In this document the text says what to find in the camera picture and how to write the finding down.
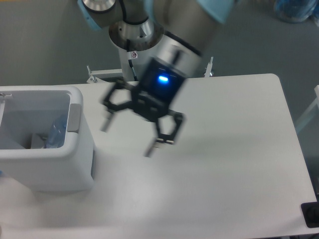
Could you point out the white trash can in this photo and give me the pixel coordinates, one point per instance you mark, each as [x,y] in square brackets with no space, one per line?
[27,114]

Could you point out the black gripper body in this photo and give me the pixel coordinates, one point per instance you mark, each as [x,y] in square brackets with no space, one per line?
[155,91]

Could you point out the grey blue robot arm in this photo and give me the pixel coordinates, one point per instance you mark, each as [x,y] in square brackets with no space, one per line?
[161,43]

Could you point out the white frame at right edge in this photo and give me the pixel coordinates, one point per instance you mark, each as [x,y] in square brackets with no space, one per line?
[309,113]

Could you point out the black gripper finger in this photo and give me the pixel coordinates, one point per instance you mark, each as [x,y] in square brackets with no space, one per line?
[111,107]
[161,137]

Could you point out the blue plastic bag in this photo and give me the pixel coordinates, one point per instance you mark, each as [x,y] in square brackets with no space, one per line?
[294,11]

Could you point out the clear plastic water bottle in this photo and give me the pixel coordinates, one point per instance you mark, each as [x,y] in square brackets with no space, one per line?
[56,135]

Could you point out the black device at table edge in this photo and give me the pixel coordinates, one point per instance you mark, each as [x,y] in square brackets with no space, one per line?
[310,212]

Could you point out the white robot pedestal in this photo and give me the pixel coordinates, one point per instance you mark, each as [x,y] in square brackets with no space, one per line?
[136,44]

